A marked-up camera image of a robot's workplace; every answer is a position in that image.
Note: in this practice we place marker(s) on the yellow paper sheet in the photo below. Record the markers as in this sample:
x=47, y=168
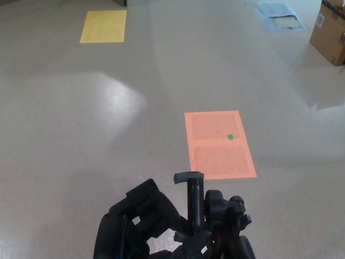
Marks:
x=103, y=27

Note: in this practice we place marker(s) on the small green dot sticker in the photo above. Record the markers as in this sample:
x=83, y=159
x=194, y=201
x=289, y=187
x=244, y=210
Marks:
x=230, y=137

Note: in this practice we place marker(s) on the black phone stand red pole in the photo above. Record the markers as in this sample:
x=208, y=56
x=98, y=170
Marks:
x=195, y=202

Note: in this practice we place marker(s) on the torn blue paper sheet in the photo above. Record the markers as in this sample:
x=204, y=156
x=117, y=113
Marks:
x=265, y=13

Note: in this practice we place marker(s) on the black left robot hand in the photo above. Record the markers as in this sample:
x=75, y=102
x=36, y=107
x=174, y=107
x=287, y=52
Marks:
x=116, y=232

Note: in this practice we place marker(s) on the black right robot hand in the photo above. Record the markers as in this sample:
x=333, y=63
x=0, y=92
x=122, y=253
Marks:
x=244, y=249

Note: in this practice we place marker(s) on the orange paper sheet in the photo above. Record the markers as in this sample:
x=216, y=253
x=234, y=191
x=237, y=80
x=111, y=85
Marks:
x=218, y=159

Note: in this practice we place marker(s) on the brown cardboard box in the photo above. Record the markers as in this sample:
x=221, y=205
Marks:
x=327, y=37

